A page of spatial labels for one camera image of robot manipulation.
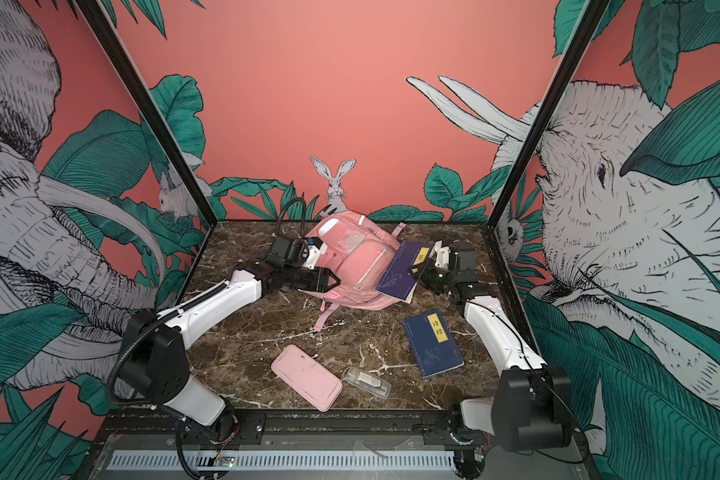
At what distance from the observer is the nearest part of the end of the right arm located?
613mm

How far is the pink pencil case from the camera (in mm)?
782

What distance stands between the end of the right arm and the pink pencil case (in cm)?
38
